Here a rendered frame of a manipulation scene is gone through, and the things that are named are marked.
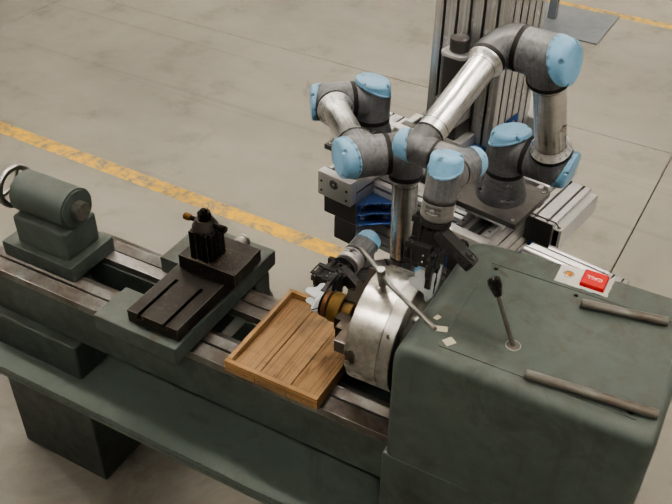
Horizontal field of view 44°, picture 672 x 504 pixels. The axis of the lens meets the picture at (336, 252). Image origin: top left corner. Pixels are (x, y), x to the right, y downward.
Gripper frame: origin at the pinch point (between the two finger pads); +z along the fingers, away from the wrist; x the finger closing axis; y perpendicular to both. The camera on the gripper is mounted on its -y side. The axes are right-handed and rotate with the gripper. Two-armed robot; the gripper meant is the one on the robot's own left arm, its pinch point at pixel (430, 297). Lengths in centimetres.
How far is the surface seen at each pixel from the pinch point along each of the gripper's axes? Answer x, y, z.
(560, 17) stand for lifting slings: -515, 97, 28
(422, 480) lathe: 4, -8, 50
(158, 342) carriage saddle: 6, 74, 40
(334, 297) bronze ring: -11.1, 29.6, 16.7
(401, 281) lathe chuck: -10.7, 11.5, 4.9
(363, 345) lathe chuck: 2.7, 13.8, 17.9
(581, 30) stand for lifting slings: -499, 75, 32
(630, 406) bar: 6.9, -49.0, 4.7
